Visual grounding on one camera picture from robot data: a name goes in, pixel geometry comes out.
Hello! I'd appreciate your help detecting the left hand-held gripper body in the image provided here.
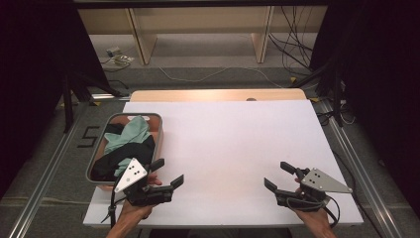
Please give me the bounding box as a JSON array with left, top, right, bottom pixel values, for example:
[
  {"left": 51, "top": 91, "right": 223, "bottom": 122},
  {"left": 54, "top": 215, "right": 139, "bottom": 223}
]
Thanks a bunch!
[{"left": 114, "top": 158, "right": 174, "bottom": 208}]

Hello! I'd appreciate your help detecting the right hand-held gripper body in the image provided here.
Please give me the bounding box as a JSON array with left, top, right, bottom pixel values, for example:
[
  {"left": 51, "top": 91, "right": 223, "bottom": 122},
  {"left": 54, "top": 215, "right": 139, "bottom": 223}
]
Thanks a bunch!
[{"left": 274, "top": 167, "right": 354, "bottom": 212}]

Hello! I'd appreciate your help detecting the black cloth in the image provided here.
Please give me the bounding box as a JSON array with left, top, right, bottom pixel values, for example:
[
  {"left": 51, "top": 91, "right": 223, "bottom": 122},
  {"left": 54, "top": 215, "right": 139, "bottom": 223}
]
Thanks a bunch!
[{"left": 90, "top": 123, "right": 157, "bottom": 182}]

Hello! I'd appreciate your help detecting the mint green cloth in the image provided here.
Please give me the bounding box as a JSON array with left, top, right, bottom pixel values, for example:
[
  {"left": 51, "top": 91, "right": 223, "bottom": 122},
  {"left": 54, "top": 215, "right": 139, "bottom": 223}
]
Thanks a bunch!
[{"left": 103, "top": 115, "right": 154, "bottom": 178}]

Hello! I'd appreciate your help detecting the person's right hand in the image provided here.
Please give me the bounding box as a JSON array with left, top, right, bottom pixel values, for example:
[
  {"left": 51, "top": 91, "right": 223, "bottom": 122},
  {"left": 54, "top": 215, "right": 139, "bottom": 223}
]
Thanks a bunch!
[{"left": 292, "top": 178, "right": 332, "bottom": 229}]

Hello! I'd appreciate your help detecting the white table cover board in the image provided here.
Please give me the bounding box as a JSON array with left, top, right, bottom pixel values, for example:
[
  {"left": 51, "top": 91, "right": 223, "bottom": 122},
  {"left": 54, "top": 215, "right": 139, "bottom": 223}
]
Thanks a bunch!
[{"left": 82, "top": 100, "right": 365, "bottom": 229}]

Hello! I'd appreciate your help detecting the wooden table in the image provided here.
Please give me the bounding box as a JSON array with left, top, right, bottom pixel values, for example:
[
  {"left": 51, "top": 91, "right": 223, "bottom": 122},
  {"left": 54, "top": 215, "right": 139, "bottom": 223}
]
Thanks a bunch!
[{"left": 130, "top": 87, "right": 308, "bottom": 103}]

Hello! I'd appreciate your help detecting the black metal stand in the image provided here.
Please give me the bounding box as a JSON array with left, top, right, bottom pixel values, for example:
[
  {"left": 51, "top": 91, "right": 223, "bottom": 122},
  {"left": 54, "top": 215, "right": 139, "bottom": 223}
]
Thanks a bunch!
[{"left": 291, "top": 49, "right": 347, "bottom": 129}]

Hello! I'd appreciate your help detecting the black tripod stand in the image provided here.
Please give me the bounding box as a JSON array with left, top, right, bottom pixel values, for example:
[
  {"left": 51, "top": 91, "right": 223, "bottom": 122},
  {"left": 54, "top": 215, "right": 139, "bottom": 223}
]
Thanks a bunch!
[{"left": 60, "top": 70, "right": 131, "bottom": 134}]

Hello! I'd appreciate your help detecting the black curtain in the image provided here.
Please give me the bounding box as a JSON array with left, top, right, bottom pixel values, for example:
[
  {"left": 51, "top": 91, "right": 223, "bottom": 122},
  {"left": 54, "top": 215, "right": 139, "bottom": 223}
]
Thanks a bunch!
[
  {"left": 0, "top": 0, "right": 112, "bottom": 201},
  {"left": 308, "top": 0, "right": 420, "bottom": 212}
]

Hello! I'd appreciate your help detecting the grey power adapter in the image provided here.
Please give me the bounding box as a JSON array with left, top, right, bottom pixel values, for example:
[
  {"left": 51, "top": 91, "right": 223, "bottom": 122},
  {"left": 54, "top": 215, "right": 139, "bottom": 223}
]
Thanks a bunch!
[{"left": 105, "top": 46, "right": 122, "bottom": 58}]

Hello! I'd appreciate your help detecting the light wooden shelf unit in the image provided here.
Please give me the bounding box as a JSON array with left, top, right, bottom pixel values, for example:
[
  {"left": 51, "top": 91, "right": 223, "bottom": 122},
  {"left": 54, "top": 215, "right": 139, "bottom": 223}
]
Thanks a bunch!
[{"left": 76, "top": 5, "right": 329, "bottom": 66}]

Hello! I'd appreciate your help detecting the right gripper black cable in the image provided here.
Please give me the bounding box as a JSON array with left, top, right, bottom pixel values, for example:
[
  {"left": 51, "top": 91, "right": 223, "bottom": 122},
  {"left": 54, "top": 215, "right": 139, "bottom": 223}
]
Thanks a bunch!
[{"left": 285, "top": 193, "right": 342, "bottom": 230}]

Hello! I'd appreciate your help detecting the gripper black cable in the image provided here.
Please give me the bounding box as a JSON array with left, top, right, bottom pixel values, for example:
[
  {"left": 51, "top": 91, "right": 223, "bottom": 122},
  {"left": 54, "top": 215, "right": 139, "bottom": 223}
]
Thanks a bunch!
[
  {"left": 285, "top": 193, "right": 342, "bottom": 230},
  {"left": 100, "top": 172, "right": 129, "bottom": 230}
]

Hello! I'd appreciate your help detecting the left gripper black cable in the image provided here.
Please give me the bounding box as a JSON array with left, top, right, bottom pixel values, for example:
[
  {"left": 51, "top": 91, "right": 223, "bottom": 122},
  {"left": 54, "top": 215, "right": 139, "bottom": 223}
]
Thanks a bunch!
[{"left": 100, "top": 172, "right": 129, "bottom": 230}]

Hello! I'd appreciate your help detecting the aluminium floor rail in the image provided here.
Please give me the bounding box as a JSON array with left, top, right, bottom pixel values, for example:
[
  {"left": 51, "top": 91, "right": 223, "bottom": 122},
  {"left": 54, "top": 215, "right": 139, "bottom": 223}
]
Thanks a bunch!
[
  {"left": 7, "top": 107, "right": 85, "bottom": 238},
  {"left": 317, "top": 98, "right": 404, "bottom": 238}
]

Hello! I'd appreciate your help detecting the short aluminium rail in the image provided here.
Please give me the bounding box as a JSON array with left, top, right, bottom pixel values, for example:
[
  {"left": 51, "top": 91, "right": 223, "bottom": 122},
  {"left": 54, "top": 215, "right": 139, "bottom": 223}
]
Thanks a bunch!
[{"left": 89, "top": 92, "right": 132, "bottom": 102}]

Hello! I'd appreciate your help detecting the white floor cable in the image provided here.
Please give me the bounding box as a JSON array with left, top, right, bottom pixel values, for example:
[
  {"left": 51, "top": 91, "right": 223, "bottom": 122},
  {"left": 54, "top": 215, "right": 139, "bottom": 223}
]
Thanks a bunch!
[{"left": 157, "top": 65, "right": 285, "bottom": 89}]

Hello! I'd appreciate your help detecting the coiled pale cable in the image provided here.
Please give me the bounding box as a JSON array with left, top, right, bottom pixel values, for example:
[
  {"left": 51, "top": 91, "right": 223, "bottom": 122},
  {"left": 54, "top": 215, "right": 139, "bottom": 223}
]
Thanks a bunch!
[{"left": 100, "top": 54, "right": 136, "bottom": 73}]

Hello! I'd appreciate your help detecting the bundle of black cables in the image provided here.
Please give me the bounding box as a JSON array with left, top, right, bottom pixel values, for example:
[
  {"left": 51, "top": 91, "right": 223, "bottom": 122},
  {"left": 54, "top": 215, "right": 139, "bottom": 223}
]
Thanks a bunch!
[{"left": 267, "top": 5, "right": 315, "bottom": 73}]

